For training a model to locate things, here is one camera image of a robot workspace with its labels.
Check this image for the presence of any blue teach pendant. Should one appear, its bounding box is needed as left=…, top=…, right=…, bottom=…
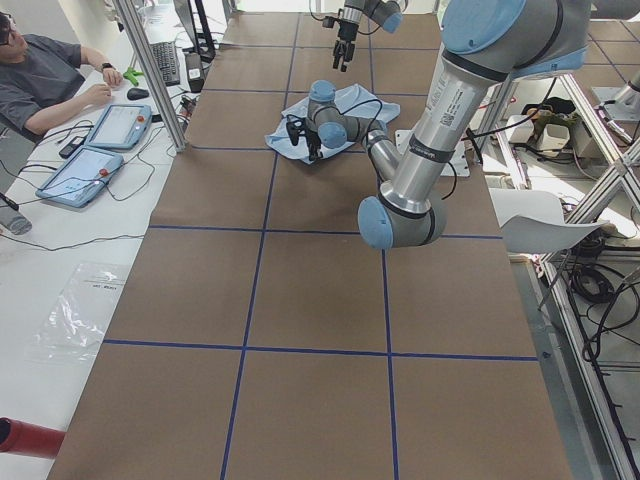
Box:
left=85, top=104, right=152, bottom=151
left=36, top=146, right=124, bottom=208

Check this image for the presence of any black computer mouse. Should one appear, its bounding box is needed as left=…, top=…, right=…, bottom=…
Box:
left=126, top=87, right=150, bottom=101

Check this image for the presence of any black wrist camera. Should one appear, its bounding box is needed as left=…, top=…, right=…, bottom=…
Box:
left=322, top=15, right=341, bottom=29
left=286, top=114, right=306, bottom=146

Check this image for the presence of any lower blue teach pendant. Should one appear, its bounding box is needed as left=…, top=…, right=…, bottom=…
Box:
left=36, top=146, right=124, bottom=208

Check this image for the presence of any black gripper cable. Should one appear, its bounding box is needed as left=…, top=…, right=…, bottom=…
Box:
left=287, top=98, right=386, bottom=136

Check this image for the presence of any clear plastic bag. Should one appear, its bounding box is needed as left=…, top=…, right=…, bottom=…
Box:
left=25, top=262, right=131, bottom=365

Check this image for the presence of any black keyboard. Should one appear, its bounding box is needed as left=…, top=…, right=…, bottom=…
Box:
left=150, top=41, right=180, bottom=86

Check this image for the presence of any red fire extinguisher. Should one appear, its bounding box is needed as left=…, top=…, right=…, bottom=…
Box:
left=1, top=417, right=66, bottom=459

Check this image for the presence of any white curved panel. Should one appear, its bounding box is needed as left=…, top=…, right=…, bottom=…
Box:
left=489, top=188, right=608, bottom=254

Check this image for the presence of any upper blue teach pendant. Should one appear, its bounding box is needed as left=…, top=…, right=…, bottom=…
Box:
left=85, top=104, right=152, bottom=151

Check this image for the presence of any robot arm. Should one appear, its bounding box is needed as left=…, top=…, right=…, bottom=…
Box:
left=322, top=0, right=409, bottom=72
left=287, top=1, right=591, bottom=250

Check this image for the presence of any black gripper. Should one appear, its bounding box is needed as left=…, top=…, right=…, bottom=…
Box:
left=332, top=19, right=357, bottom=72
left=305, top=126, right=323, bottom=161

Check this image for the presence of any seated person in grey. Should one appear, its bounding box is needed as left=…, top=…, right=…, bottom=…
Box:
left=1, top=13, right=123, bottom=143

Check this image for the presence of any light blue button-up shirt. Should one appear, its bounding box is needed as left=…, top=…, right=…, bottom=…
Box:
left=265, top=80, right=401, bottom=164

